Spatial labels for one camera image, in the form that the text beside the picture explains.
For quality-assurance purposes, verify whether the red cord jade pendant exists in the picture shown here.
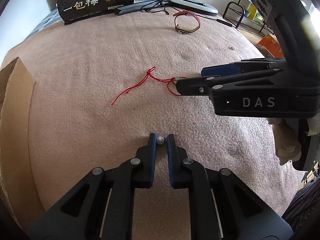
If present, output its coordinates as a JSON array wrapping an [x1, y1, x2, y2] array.
[[111, 66, 186, 106]]

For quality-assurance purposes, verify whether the red strap wristwatch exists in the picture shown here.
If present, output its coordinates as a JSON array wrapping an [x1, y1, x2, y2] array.
[[173, 10, 201, 34]]

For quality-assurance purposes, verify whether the right gloved hand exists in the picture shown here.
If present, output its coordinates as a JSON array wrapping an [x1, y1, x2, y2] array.
[[266, 115, 320, 166]]

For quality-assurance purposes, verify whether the orange covered box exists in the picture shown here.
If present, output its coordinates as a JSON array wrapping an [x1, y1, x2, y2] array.
[[257, 34, 284, 58]]

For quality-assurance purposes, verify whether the black clothes rack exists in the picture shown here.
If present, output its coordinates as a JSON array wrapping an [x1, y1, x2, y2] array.
[[222, 0, 274, 36]]

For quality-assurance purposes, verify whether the yellow green box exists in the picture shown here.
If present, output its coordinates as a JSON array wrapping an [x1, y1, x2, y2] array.
[[247, 3, 264, 25]]

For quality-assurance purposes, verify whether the open cardboard box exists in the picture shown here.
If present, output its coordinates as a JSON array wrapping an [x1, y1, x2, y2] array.
[[1, 57, 44, 232]]

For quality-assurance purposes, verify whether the folded tripod stand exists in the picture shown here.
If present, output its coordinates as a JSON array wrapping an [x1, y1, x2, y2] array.
[[114, 0, 166, 16]]

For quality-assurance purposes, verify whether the white ring light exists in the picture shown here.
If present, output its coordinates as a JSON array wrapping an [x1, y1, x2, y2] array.
[[166, 0, 219, 16]]

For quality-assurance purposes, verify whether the black ring light cable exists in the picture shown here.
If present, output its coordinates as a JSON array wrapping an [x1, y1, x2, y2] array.
[[139, 0, 238, 29]]

